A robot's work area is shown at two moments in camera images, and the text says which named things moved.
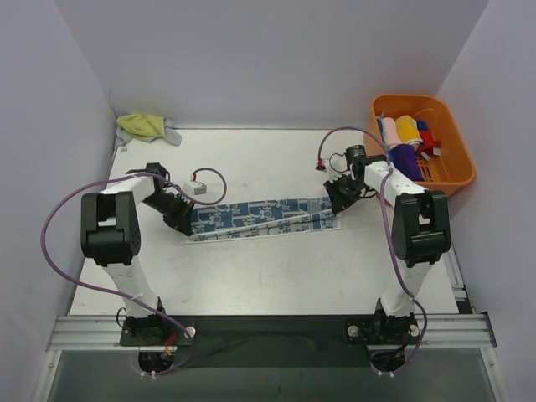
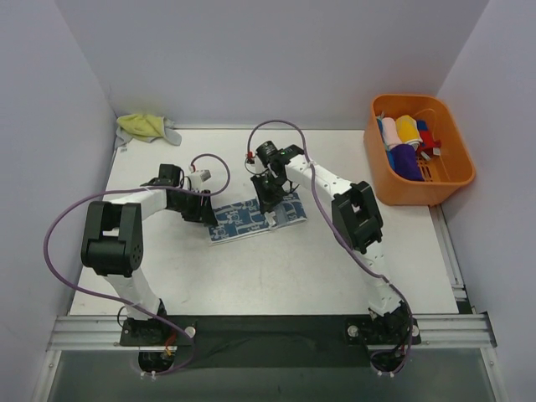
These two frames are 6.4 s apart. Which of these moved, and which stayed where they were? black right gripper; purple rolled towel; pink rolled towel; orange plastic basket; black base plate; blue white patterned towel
Moved: blue white patterned towel; black right gripper
Stayed: black base plate; purple rolled towel; pink rolled towel; orange plastic basket
